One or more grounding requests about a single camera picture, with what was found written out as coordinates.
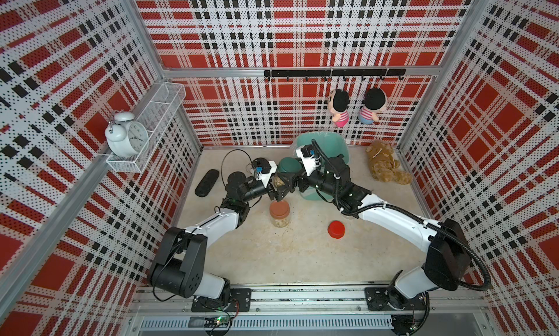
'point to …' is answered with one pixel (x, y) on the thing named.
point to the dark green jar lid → (290, 165)
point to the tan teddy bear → (383, 167)
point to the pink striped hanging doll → (338, 100)
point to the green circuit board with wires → (217, 321)
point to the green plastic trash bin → (329, 144)
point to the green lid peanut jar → (277, 181)
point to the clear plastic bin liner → (330, 145)
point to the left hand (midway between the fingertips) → (292, 173)
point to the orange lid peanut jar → (279, 212)
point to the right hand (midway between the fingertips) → (290, 167)
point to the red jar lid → (336, 229)
